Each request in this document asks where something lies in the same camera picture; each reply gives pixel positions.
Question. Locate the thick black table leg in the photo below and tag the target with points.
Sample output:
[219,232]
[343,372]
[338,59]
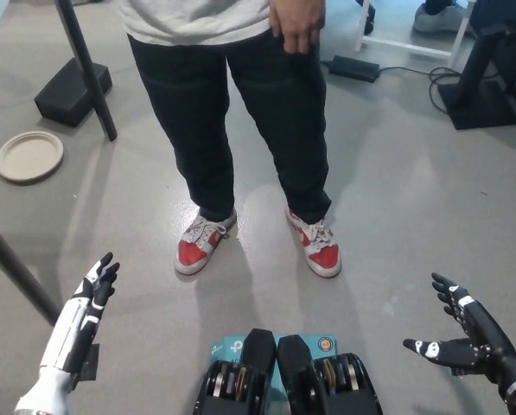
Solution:
[20,272]

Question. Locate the grey sneaker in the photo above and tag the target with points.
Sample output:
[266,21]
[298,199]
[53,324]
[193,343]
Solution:
[439,19]

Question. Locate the person left hand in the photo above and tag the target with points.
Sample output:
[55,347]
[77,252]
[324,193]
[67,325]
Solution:
[298,21]

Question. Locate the thin black slanted pole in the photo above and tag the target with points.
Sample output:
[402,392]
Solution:
[89,69]

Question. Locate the red white sneaker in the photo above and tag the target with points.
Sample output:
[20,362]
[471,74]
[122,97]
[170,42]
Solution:
[195,255]
[322,255]

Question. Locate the grey person shirt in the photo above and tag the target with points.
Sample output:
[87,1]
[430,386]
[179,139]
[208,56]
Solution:
[188,17]

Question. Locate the red white right sneaker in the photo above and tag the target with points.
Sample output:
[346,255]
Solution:
[195,255]

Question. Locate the black person trousers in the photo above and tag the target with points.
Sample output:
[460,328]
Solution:
[197,121]

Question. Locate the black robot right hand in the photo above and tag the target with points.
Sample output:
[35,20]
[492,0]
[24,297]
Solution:
[482,341]

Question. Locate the black box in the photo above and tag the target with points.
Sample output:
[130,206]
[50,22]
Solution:
[65,99]

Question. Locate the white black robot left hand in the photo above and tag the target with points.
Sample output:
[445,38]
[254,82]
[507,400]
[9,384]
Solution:
[67,337]

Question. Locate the red white left sneaker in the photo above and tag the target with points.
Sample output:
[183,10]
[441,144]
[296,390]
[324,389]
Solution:
[322,255]

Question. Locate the white desk frame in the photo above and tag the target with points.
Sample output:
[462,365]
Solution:
[413,46]

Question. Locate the black monitor stand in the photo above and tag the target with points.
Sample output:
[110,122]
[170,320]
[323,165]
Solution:
[482,104]

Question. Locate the teal router carton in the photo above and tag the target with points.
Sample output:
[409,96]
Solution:
[227,348]

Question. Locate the black power adapter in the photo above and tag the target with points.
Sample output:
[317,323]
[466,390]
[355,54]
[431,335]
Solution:
[354,68]

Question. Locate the black floor tape patch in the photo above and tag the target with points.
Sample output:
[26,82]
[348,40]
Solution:
[89,363]

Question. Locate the beige paper plate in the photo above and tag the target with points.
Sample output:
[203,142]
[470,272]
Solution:
[28,157]

